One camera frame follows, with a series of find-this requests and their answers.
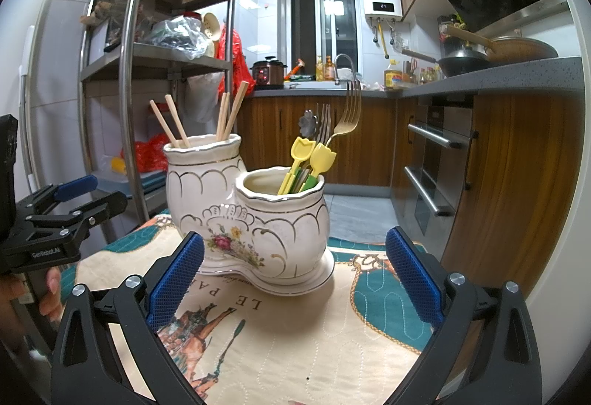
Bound brown pan with wooden handle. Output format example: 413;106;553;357
442;25;560;63

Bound gold metal fork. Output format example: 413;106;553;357
322;79;363;148

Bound amber sauce bottles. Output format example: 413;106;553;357
316;55;336;82

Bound hanging white plastic bag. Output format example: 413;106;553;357
184;73;223;124

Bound beige plastic colander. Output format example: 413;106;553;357
200;12;222;42

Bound built-in oven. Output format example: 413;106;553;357
403;103;479;240

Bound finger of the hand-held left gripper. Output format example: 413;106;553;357
25;190;128;249
14;175;99;217

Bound hanging red plastic bag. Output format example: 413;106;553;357
217;24;244;97

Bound wooden chopstick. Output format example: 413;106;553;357
148;99;179;148
223;80;251;141
165;94;191;148
222;91;232;141

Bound person's left hand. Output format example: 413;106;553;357
0;265;64;356

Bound silver metal fork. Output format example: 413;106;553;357
313;103;332;145

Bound black wok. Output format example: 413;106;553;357
401;48;491;79

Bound electric pressure cooker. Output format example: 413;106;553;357
250;55;288;90

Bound yellow tulip plastic utensil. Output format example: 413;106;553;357
299;142;334;192
276;136;315;196

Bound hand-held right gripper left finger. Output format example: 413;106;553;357
50;231;207;405

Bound printed quilted tablecloth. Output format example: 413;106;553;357
74;209;445;405

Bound white ceramic utensil holder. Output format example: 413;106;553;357
163;134;336;298

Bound metal kitchen faucet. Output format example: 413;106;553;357
333;53;359;86

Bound row of condiment bottles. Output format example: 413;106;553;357
403;58;445;86

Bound flower-shaped metal spoon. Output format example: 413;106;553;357
298;109;321;143

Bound sliding window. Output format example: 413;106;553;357
285;0;362;83

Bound clear plastic bag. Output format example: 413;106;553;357
150;15;212;61

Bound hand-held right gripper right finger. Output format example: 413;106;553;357
381;226;544;405

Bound metal shelf rack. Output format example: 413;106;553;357
78;0;238;244

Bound wooden kitchen counter cabinet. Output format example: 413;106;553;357
237;56;588;295

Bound yellow cooking oil bottle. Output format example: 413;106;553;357
383;59;404;90

